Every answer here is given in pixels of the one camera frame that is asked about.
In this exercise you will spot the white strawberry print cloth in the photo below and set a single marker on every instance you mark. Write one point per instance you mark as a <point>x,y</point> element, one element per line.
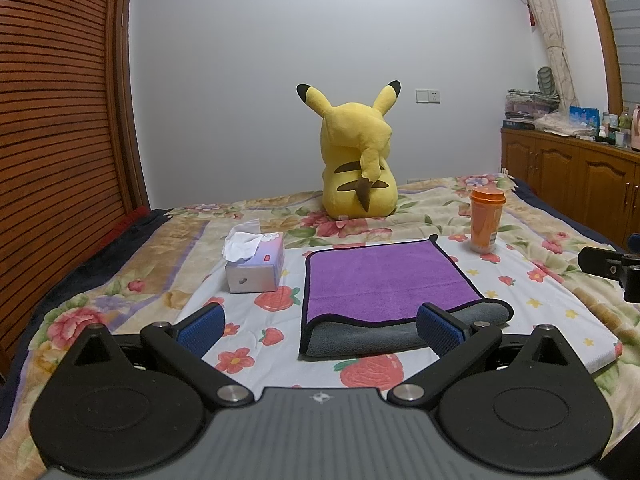
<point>260,344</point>

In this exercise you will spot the yellow Pikachu plush toy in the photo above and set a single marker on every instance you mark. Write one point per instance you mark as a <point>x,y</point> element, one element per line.
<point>355,145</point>

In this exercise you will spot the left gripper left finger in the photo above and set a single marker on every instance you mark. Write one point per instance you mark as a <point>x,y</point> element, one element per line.
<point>178,350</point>

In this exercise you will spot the wooden cabinet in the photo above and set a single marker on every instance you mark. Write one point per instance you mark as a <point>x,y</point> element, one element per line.
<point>597,183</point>

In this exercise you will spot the dark blue bed sheet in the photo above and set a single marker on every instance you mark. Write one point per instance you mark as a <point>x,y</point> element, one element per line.
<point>525,192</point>

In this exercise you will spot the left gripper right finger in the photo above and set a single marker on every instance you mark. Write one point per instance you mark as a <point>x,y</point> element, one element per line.
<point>466,340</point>

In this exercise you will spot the purple and grey towel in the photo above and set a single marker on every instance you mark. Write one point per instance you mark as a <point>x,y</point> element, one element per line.
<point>362,301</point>

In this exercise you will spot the beige patterned curtain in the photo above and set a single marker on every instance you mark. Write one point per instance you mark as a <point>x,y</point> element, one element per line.
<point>547,16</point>

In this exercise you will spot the white wall switch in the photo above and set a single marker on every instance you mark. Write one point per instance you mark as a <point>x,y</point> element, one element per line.
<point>427,96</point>

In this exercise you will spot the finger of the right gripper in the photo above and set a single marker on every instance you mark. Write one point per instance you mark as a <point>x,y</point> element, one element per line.
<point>616,266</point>
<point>633,243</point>

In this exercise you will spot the blue picture box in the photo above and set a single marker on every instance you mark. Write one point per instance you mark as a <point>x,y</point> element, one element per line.
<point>587,117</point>

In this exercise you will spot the wooden slatted wardrobe door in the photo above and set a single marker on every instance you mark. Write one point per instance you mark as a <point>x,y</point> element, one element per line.
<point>70,164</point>

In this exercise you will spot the floral blanket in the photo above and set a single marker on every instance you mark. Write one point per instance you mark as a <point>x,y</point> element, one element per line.
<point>152,270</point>

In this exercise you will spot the stack of folded fabrics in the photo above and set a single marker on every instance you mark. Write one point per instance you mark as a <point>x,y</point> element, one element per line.
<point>522,108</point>

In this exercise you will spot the green fan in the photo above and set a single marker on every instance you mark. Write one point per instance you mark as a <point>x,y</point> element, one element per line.
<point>545,79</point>

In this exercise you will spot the orange lidded cup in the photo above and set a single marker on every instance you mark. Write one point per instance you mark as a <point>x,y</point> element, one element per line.
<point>486,209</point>

